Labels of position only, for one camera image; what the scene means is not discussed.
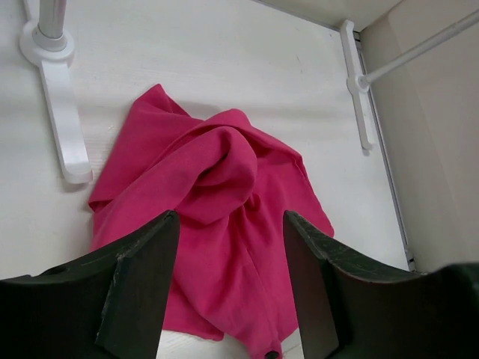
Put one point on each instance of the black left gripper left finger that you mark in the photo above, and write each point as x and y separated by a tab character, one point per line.
109	303

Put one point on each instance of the white clothes rack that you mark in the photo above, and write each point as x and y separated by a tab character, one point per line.
45	44

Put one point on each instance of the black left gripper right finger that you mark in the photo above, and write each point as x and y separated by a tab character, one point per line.
351	306

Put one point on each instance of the pink trousers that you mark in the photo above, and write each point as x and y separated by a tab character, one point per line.
230	184

